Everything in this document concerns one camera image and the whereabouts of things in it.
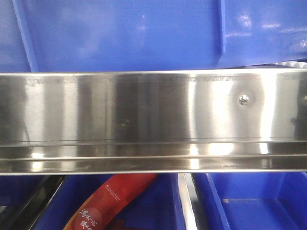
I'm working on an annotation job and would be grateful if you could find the large blue plastic bin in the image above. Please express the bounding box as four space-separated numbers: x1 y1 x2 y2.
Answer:
0 0 307 72

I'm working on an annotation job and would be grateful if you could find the blue bin lower left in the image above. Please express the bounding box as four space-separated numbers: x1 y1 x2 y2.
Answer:
33 173 186 230

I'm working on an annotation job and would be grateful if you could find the blue bin lower right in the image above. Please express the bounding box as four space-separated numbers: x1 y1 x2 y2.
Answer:
192 172 307 230

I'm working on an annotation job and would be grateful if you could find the red snack packet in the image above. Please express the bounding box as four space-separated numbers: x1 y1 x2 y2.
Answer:
64 173 157 230

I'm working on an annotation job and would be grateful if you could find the white roller track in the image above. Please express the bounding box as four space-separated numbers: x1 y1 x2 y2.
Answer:
275 61 307 69

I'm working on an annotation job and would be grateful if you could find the stainless steel shelf rail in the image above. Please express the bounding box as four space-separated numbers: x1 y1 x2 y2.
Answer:
0 66 307 175

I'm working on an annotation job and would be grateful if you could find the steel divider rail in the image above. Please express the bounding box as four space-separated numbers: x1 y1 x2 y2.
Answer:
178 173 207 230

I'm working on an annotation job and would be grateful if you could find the black shelf rail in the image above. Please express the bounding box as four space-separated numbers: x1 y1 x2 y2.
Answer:
0 176 65 230

